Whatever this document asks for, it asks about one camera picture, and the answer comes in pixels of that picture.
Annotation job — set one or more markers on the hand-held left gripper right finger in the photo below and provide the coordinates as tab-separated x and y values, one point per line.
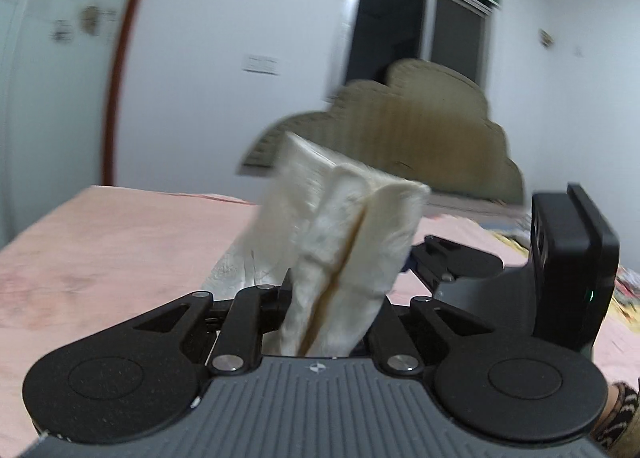
392	324

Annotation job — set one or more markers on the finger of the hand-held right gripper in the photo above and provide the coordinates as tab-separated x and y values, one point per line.
460	258

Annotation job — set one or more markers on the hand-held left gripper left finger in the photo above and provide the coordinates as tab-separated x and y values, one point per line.
280	299

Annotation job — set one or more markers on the white pants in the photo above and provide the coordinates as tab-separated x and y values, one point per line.
345	248

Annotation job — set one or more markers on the olive tufted headboard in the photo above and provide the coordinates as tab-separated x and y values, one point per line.
425	137

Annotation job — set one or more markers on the pink bed sheet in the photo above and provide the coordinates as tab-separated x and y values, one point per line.
100	248

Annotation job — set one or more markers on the window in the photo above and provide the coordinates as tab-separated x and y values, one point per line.
400	22

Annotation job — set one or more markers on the brown wooden trim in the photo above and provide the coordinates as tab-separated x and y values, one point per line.
125	62

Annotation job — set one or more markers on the white wardrobe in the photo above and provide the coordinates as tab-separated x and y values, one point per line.
50	87

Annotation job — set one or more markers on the small wall fixture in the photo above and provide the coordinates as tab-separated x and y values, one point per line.
545	38

